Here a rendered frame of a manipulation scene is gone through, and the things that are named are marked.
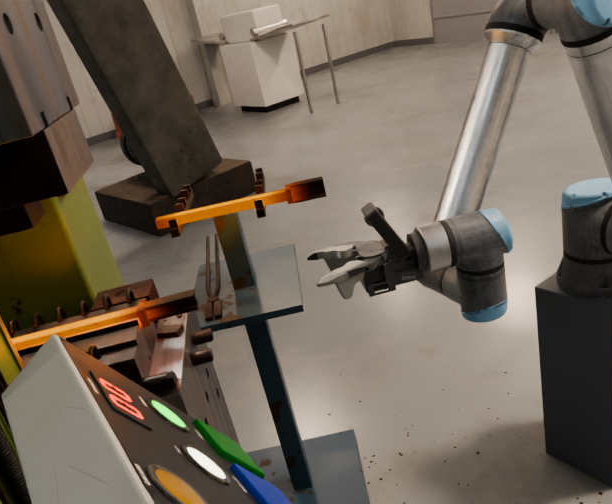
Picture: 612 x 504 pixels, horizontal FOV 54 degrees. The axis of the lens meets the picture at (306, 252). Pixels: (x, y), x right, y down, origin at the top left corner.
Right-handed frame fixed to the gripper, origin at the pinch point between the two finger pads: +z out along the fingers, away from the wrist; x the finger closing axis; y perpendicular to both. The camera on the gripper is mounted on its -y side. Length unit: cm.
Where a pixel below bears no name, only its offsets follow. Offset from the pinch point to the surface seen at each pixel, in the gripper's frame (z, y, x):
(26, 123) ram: 33, -38, -17
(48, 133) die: 32.9, -35.7, -11.2
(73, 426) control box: 25, -19, -59
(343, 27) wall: -227, 36, 1104
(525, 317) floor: -91, 100, 111
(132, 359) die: 33.2, 2.2, -12.5
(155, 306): 29.4, -1.0, -1.4
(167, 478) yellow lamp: 17, -18, -66
